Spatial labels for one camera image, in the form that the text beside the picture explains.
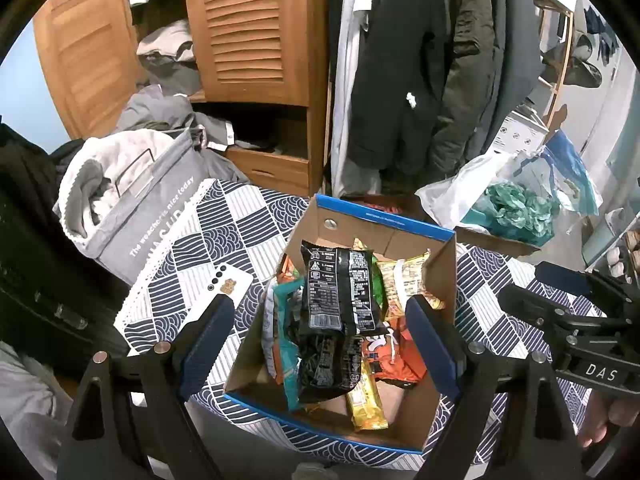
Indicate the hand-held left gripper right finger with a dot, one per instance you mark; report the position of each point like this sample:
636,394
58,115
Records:
432,345

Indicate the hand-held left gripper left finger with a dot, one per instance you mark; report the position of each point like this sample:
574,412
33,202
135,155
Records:
207,345

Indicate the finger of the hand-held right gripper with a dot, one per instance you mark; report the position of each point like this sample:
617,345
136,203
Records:
537,307
562,280

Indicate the large orange snack packet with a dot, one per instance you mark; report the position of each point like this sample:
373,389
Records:
395,360

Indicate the pale blue snack packet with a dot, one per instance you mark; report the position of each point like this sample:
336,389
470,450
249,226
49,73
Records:
270,330

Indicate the beige snack packet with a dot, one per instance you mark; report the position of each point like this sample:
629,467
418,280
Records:
407,280

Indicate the teal snack packet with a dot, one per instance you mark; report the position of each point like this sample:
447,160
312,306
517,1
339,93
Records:
290,350

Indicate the green trimmed bean snack packet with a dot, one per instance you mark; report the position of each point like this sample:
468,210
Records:
376,282

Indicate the long yellow snack packet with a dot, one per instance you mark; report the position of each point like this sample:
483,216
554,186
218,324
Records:
367,405

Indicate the black snack packet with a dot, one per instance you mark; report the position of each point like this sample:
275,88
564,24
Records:
330,365
340,290

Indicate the orange and green snack packet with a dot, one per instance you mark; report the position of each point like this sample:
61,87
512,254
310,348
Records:
287,270

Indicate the blue cardboard box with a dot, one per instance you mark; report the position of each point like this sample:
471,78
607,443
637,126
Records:
370,230

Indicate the person's right hand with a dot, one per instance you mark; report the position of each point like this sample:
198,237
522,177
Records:
615,410

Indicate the white smartphone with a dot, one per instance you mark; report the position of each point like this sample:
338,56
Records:
200,290

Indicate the pale shoe rack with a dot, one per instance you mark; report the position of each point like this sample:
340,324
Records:
607,240

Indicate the group of shoes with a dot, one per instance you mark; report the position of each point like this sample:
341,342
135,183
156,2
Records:
622,260

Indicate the crumpled teal plastic bags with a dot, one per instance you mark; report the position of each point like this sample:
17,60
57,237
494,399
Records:
515,210

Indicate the blue plastic bag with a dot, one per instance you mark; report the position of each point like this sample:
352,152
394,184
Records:
575,175

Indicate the navy white patterned tablecloth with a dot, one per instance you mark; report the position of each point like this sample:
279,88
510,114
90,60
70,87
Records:
250,220

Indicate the white plastic bag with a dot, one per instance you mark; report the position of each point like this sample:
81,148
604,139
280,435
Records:
455,195

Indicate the grey fabric laundry basket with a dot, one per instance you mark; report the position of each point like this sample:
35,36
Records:
150,220

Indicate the white storage container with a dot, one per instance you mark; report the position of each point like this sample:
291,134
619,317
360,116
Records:
517,135

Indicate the white door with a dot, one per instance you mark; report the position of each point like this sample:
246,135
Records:
622,110

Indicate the wooden drawer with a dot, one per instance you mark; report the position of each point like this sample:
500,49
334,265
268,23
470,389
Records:
270,170

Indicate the black bag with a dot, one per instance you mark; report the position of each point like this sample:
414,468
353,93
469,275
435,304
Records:
40,260

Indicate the grey cloth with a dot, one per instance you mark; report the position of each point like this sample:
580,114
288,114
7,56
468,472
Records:
30,410

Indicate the white grey clothes bundle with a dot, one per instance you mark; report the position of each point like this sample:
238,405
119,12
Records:
110,175

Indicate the olive hanging hat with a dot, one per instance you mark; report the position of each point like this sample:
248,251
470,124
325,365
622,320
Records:
580,67

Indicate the wooden shelf rack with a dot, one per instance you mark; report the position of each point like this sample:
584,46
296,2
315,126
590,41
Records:
562,60

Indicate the olive hanging coat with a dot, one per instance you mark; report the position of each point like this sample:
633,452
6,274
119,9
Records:
470,75

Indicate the blue-grey hanging coat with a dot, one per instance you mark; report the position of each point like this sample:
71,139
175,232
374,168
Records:
520,55

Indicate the crumpled grey garment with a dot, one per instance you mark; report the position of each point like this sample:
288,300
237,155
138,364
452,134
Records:
165,110

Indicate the wooden wardrobe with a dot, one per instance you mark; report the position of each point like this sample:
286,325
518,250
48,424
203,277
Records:
317,125

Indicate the dark blue hanging clothes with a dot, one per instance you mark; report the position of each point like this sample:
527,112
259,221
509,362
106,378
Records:
602,30

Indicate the black hanging coat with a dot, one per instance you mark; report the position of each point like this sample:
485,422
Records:
395,75

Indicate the white hanging shirt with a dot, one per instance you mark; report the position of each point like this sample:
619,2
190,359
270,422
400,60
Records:
350,85

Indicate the folded grey clothes pile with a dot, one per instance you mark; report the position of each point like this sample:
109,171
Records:
165,60

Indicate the louvered wardrobe door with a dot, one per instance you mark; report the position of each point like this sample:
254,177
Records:
85,55
250,30

